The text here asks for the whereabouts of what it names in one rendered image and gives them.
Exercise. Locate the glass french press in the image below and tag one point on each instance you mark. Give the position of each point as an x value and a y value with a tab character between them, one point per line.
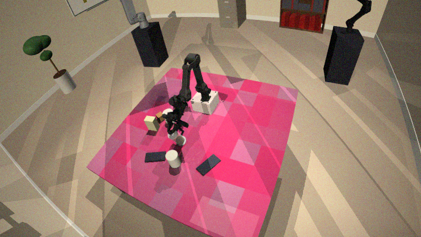
176	137

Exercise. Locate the pale yellow block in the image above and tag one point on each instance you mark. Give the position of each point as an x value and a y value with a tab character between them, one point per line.
152	123

